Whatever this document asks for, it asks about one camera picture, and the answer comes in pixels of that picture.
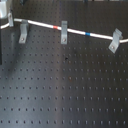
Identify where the grey middle cable clip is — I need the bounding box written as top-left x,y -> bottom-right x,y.
61,21 -> 67,45

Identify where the grey left cable clip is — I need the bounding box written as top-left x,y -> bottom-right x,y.
19,20 -> 29,44

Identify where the grey right cable clip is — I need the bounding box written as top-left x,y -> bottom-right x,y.
109,29 -> 123,53

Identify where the white cable with coloured marks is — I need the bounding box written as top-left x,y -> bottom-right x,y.
0,18 -> 128,44

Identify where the grey cable clip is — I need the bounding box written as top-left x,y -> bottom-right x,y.
61,21 -> 67,45
19,20 -> 29,44
109,29 -> 123,53

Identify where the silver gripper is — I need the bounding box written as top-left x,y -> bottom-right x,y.
0,0 -> 14,27

